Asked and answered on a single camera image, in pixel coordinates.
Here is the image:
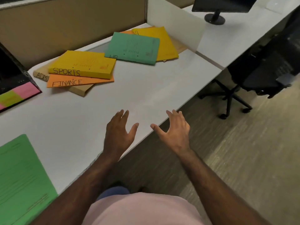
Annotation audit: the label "green paper label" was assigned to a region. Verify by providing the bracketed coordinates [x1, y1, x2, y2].
[0, 90, 25, 108]

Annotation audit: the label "person's left forearm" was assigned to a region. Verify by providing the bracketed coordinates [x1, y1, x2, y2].
[30, 151, 125, 225]

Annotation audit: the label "thick yellow file folder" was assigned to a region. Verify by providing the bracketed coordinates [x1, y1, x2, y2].
[48, 50, 117, 80]

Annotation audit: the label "teal green file folder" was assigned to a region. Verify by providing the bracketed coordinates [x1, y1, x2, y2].
[104, 32, 160, 66]

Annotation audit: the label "person's left hand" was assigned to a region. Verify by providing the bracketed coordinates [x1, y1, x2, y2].
[103, 110, 139, 161]

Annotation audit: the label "orange file folder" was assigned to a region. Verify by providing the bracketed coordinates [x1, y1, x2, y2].
[47, 74, 115, 88]
[120, 26, 155, 35]

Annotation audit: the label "pink paper label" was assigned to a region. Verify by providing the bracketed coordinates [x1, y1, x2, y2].
[13, 82, 42, 99]

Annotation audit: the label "thick brown file folder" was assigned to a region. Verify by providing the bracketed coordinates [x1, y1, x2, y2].
[33, 60, 94, 97]

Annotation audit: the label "person's right hand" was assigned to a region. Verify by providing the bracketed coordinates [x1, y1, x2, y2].
[150, 110, 192, 156]

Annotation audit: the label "person's right forearm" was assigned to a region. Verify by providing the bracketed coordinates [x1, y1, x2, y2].
[175, 149, 272, 225]

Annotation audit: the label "person's pink shirt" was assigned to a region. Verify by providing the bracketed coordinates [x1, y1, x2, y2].
[82, 192, 205, 225]

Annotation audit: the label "person's blue trousers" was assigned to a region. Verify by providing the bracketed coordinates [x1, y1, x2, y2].
[96, 186, 131, 201]

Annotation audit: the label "black office chair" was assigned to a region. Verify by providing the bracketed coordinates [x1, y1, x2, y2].
[199, 10, 300, 120]

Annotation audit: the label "bright green file folder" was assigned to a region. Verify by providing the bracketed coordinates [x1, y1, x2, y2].
[0, 134, 58, 225]

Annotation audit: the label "thin yellow file folder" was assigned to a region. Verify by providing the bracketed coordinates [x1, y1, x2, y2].
[131, 26, 179, 62]

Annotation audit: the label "white desk divider panel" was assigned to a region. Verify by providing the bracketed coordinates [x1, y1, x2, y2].
[146, 0, 207, 53]

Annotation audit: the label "black computer monitor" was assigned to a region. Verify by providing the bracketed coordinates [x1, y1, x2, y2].
[192, 0, 258, 25]

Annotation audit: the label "thin brown file folder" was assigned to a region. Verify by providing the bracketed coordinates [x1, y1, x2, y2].
[163, 36, 188, 63]

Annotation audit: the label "beige cubicle partition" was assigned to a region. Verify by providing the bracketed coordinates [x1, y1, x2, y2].
[0, 0, 147, 71]

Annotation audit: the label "black file tray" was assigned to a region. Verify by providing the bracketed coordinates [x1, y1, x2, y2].
[0, 42, 43, 113]

